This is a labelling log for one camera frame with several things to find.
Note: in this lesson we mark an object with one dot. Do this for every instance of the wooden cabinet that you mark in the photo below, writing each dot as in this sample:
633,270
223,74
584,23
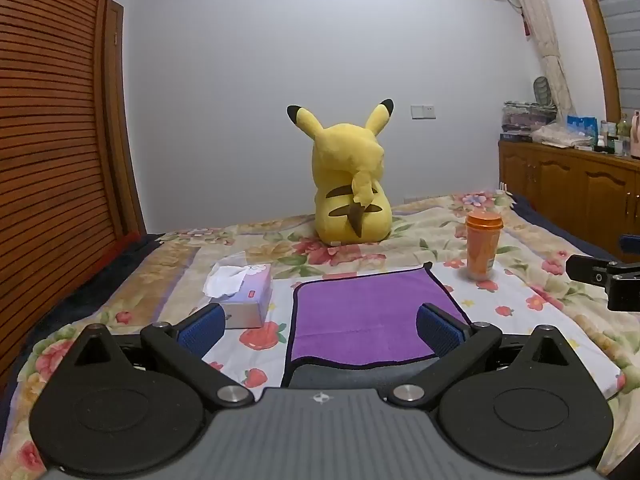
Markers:
565,180

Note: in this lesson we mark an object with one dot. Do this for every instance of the orange cup with lid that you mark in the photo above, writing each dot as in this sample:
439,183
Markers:
481,247

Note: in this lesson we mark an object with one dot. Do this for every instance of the tissue box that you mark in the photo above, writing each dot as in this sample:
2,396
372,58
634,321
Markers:
247,292

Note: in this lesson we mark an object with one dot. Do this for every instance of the floral bed sheet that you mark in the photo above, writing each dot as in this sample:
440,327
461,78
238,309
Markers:
525,270

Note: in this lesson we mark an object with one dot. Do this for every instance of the small white bottle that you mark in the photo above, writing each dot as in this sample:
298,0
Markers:
600,142

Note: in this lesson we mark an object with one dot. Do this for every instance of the blue packet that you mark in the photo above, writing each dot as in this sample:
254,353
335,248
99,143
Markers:
582,124

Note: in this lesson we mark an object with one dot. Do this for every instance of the green bottle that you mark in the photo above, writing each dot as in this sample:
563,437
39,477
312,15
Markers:
623,130

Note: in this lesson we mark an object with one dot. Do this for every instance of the wooden slatted wardrobe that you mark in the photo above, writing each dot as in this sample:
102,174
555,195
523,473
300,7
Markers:
50,135

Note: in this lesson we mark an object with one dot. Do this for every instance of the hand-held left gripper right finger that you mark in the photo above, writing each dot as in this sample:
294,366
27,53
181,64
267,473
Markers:
439,331

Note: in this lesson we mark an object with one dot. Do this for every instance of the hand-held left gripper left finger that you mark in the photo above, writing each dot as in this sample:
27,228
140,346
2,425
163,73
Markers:
202,332

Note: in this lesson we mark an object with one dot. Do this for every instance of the purple towel with black edge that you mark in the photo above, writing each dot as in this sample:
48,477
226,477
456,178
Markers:
360,310

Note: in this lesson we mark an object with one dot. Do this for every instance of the grey window blind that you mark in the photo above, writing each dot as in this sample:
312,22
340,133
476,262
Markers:
622,20

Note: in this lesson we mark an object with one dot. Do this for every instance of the white plastic bag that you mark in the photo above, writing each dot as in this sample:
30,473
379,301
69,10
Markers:
557,136

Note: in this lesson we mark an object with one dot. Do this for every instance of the stack of folded cloths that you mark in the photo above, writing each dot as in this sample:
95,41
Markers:
525,117

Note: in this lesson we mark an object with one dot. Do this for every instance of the white wall switch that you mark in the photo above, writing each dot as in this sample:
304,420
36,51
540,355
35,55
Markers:
423,111

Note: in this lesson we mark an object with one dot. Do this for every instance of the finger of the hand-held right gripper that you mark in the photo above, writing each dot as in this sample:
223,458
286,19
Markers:
590,267
631,241

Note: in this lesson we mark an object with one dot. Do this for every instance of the cream curtain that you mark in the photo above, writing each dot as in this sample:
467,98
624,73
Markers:
540,25

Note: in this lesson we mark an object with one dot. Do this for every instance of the yellow plush toy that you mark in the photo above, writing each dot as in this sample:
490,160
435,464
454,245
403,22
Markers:
350,180

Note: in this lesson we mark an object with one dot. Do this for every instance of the wooden window frame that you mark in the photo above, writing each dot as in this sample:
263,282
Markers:
597,35

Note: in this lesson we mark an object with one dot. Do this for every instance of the grey fan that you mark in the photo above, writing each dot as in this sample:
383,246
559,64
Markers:
541,90

